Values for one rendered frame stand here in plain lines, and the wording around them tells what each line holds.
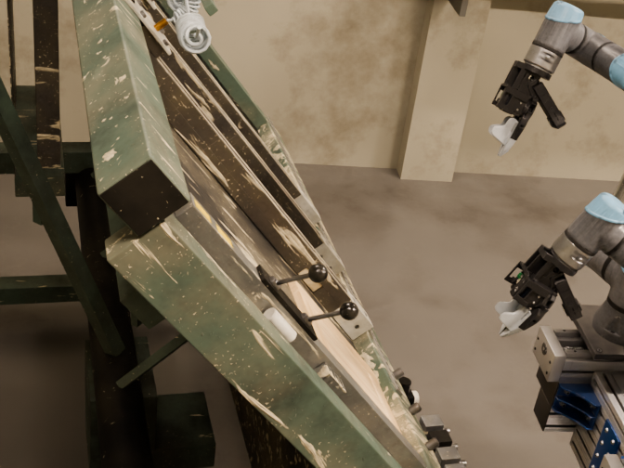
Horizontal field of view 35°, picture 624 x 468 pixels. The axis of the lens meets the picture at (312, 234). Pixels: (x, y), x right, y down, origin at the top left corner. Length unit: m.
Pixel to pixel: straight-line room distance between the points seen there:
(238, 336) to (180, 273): 0.16
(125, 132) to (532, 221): 4.06
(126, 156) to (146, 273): 0.19
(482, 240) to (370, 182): 0.75
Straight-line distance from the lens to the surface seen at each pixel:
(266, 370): 1.67
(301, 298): 2.30
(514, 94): 2.25
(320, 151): 5.52
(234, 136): 2.63
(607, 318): 2.72
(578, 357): 2.73
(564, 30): 2.26
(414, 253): 4.88
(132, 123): 1.53
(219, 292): 1.55
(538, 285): 1.98
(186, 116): 2.26
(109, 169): 1.46
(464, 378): 4.14
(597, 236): 1.95
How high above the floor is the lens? 2.53
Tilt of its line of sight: 31 degrees down
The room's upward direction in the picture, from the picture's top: 8 degrees clockwise
